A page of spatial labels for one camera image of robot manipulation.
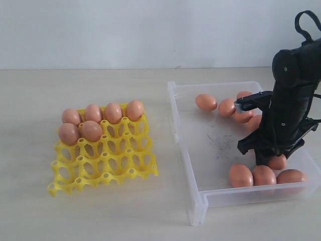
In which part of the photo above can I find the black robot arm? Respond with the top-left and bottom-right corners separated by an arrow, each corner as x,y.
234,39 -> 320,165

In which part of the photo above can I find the brown egg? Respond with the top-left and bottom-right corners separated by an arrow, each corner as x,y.
268,154 -> 287,171
247,114 -> 262,132
276,169 -> 308,194
252,165 -> 277,186
236,91 -> 252,99
61,108 -> 83,126
219,98 -> 235,117
84,104 -> 103,123
81,120 -> 103,142
195,93 -> 218,111
58,123 -> 81,146
229,163 -> 253,188
104,102 -> 123,124
125,100 -> 144,121
234,110 -> 254,124

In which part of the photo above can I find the black cable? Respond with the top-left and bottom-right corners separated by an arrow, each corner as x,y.
265,10 -> 321,155

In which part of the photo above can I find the yellow plastic egg tray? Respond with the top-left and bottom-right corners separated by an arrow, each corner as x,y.
48,103 -> 158,196

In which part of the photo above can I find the clear plastic bin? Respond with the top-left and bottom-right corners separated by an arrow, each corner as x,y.
167,80 -> 318,225

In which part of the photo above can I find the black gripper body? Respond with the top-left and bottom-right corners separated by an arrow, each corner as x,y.
256,110 -> 320,158

